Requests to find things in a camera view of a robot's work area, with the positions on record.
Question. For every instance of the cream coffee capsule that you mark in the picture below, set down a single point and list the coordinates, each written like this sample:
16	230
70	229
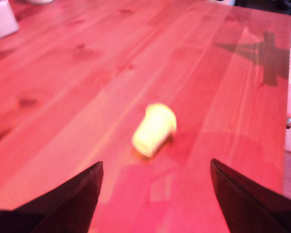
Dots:
154	131

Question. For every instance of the black and white cardboard tray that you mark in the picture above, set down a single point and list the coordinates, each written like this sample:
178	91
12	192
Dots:
3	19

